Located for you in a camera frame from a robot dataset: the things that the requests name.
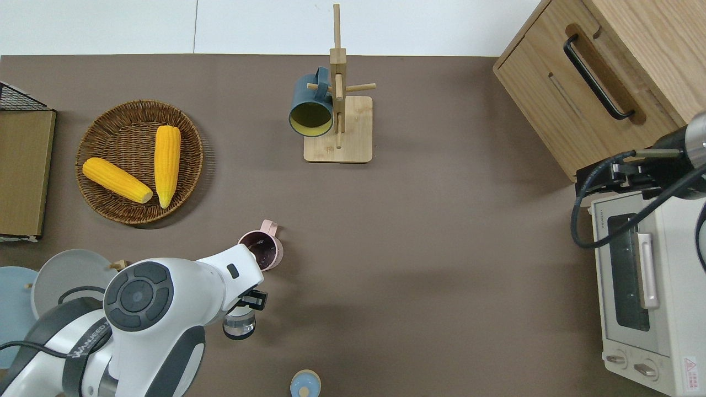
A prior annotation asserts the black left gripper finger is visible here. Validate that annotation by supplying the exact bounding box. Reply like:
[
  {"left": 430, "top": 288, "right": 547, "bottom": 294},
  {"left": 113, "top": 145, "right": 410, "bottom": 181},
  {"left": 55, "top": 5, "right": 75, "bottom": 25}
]
[{"left": 240, "top": 290, "right": 269, "bottom": 311}]

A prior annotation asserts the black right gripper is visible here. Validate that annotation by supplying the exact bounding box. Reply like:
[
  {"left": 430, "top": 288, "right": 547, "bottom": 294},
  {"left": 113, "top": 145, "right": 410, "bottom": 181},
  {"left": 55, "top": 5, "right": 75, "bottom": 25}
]
[{"left": 576, "top": 126, "right": 691, "bottom": 199}]

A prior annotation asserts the white water bottle clear base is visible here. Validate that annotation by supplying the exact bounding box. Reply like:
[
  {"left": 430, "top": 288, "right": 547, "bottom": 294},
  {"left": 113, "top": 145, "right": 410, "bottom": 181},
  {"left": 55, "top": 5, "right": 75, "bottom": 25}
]
[{"left": 223, "top": 306, "right": 256, "bottom": 341}]

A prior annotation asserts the pink cup with handle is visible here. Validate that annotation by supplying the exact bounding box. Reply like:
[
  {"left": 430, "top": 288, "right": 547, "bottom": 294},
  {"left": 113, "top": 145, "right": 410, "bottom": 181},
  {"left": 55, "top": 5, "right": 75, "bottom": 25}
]
[{"left": 238, "top": 219, "right": 284, "bottom": 271}]

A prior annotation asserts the cream toaster oven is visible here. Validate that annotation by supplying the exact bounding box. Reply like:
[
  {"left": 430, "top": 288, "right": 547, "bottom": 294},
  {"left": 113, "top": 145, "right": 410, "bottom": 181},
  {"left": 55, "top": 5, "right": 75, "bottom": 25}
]
[{"left": 587, "top": 186, "right": 706, "bottom": 397}]

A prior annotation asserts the wooden cabinet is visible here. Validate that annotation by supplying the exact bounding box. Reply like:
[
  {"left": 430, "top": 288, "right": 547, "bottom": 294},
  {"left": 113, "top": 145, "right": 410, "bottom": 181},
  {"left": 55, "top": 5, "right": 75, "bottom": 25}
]
[{"left": 493, "top": 0, "right": 706, "bottom": 183}]

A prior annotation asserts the wooden plate rack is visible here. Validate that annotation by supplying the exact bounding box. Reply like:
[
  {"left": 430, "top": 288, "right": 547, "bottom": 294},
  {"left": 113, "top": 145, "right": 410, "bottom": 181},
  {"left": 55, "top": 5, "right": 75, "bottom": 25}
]
[{"left": 23, "top": 259, "right": 129, "bottom": 291}]

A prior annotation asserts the yellow corn cob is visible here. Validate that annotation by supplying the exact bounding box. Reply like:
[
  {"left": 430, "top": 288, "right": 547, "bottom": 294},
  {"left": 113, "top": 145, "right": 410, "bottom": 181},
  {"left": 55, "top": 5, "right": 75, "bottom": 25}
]
[
  {"left": 82, "top": 157, "right": 154, "bottom": 204},
  {"left": 154, "top": 125, "right": 181, "bottom": 209}
]

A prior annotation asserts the brown table mat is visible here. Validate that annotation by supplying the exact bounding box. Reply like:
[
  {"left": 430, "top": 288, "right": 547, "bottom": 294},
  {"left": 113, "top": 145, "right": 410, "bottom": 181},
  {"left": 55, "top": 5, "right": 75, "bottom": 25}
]
[{"left": 0, "top": 54, "right": 665, "bottom": 397}]

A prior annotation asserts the wooden mug tree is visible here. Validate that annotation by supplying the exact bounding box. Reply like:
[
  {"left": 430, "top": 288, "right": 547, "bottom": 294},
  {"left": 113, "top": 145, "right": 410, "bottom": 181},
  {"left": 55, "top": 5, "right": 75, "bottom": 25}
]
[{"left": 303, "top": 4, "right": 377, "bottom": 163}]

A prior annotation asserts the grey plate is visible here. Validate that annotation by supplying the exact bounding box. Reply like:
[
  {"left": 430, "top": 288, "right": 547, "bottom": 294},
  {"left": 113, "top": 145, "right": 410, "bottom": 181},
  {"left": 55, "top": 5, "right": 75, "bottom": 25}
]
[{"left": 31, "top": 249, "right": 119, "bottom": 320}]

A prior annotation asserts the brown wicker basket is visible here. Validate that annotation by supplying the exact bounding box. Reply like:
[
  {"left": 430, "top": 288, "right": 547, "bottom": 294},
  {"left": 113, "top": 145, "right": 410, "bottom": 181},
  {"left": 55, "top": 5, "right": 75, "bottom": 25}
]
[{"left": 75, "top": 99, "right": 204, "bottom": 226}]

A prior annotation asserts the dark blue mug yellow inside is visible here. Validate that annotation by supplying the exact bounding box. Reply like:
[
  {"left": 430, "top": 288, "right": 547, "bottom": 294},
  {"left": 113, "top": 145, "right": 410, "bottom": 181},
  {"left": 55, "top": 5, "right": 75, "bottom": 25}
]
[{"left": 288, "top": 67, "right": 335, "bottom": 137}]

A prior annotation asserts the light blue plate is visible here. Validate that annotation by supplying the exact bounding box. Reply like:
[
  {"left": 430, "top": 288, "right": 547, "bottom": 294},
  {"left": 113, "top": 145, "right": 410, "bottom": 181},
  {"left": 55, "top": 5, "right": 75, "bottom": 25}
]
[{"left": 0, "top": 266, "right": 39, "bottom": 369}]

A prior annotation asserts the wooden shelf board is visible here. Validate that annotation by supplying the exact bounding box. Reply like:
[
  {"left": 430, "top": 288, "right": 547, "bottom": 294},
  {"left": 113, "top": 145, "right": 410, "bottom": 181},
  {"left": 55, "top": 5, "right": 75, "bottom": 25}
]
[{"left": 0, "top": 110, "right": 57, "bottom": 238}]

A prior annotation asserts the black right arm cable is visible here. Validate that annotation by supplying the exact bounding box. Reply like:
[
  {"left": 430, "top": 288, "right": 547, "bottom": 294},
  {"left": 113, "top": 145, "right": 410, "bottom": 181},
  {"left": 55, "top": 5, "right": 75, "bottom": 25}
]
[{"left": 570, "top": 149, "right": 706, "bottom": 271}]

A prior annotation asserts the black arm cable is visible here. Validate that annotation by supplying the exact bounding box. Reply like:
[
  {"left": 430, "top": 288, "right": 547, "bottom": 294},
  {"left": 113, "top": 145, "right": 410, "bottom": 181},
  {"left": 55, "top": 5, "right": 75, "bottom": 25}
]
[
  {"left": 570, "top": 149, "right": 706, "bottom": 271},
  {"left": 0, "top": 285, "right": 108, "bottom": 360}
]

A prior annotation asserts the black cabinet handle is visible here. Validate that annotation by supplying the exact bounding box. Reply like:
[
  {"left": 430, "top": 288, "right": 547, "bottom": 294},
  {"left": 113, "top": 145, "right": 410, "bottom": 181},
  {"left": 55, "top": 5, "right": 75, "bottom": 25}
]
[{"left": 563, "top": 34, "right": 636, "bottom": 121}]

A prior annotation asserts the toaster oven door handle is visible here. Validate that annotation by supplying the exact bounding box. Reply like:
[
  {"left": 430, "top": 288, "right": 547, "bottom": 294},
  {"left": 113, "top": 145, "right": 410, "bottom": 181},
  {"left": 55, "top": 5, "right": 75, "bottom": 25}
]
[{"left": 634, "top": 232, "right": 660, "bottom": 309}]

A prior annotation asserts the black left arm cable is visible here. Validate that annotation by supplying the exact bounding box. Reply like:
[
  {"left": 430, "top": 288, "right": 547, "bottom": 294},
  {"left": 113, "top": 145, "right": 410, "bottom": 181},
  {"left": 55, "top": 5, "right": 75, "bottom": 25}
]
[{"left": 0, "top": 285, "right": 108, "bottom": 360}]

